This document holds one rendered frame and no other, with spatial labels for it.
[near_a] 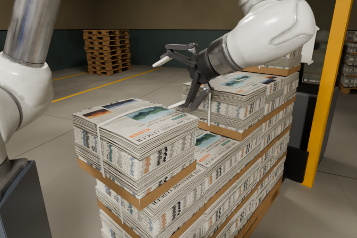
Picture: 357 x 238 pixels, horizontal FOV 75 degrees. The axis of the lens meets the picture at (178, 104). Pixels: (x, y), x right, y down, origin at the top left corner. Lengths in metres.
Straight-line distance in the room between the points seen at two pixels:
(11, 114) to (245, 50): 0.57
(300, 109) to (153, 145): 1.86
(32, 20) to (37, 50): 0.08
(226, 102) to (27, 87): 0.82
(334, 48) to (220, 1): 6.04
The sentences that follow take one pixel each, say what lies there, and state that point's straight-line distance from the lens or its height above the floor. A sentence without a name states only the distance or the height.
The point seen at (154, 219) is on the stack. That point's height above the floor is 0.78.
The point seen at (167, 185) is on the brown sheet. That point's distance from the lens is 0.82.
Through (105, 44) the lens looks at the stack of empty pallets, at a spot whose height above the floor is 0.91.
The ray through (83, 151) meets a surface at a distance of 0.95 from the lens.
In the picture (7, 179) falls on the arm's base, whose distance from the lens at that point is 0.71.
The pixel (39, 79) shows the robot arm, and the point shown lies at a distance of 0.75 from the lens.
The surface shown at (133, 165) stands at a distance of 0.70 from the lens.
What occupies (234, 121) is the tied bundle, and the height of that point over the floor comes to 0.92.
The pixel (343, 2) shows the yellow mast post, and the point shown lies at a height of 1.53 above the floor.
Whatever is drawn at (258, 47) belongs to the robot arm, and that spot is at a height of 1.32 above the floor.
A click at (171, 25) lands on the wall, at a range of 8.41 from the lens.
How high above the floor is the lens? 1.36
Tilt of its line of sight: 18 degrees down
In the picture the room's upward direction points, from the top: straight up
